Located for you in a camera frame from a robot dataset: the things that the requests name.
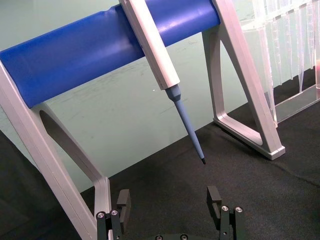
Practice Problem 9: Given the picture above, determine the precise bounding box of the clear acrylic tip rack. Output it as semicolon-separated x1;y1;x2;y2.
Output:
239;0;320;130

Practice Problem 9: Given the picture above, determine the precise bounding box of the white pipette with blue shaft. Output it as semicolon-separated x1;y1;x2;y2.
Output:
118;0;207;166

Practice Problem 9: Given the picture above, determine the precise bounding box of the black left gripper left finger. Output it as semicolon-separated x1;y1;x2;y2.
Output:
96;189;132;240

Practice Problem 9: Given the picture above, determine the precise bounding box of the clear pipette tip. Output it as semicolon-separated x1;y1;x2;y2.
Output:
305;0;317;71
294;4;307;94
286;9;297;82

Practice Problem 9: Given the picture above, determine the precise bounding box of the silver stand with blue bar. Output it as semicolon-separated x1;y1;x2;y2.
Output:
0;0;286;240

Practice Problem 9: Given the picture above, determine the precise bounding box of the black table cloth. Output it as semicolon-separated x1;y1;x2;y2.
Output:
0;66;320;240

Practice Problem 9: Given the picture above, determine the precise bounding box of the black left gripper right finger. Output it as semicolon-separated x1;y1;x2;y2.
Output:
206;186;246;240

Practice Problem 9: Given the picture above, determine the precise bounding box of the pale green wall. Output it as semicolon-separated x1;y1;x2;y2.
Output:
0;0;256;199

